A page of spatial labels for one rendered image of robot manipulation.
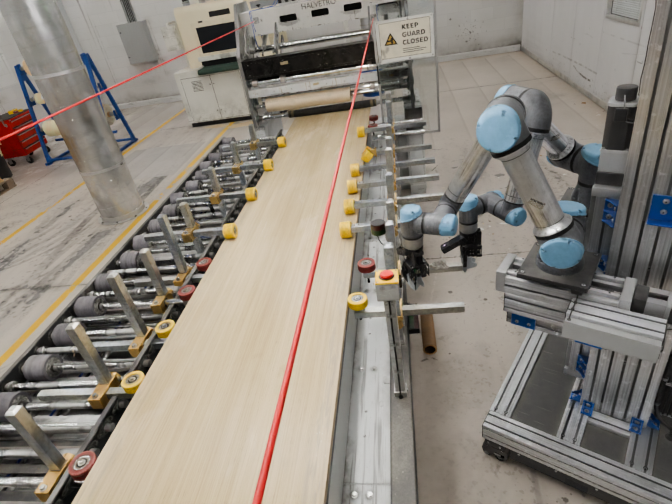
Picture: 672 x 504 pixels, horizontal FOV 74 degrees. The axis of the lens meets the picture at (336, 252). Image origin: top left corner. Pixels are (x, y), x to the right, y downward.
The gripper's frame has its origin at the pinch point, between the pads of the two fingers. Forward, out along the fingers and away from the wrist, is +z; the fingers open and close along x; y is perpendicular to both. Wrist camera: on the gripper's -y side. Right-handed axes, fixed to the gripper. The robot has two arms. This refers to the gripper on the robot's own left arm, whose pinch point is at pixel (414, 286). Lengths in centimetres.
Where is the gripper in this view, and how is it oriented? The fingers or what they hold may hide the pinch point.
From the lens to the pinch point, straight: 178.1
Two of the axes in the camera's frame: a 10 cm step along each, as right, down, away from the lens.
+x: 9.6, -2.6, 1.3
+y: 2.5, 4.8, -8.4
